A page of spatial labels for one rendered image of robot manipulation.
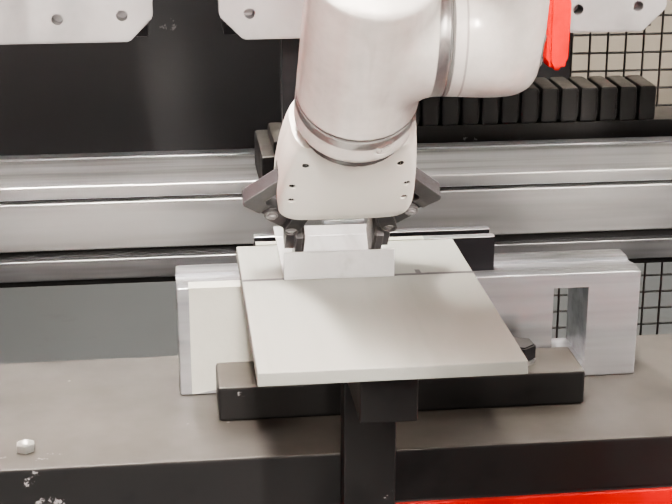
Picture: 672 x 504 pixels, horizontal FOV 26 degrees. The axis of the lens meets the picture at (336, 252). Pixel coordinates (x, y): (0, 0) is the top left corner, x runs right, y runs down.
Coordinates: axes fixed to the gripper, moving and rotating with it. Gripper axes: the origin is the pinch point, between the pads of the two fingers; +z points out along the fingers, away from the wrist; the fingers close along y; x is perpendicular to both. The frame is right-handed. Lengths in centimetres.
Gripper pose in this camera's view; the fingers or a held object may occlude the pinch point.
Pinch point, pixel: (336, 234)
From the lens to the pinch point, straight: 114.3
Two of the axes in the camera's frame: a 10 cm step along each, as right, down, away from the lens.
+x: 0.9, 8.6, -5.1
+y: -9.9, 0.4, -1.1
